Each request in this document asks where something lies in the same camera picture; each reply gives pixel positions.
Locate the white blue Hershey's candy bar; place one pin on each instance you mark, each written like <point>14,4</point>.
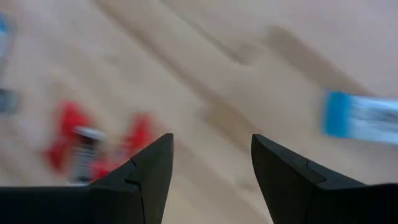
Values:
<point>357,118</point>
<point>2,31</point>

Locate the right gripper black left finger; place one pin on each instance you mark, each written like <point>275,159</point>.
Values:
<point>93,202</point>

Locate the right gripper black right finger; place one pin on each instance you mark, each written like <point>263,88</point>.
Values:
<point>311,202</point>

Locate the red KitKat candy bar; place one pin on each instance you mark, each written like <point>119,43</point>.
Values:
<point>140,130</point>
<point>66,118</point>

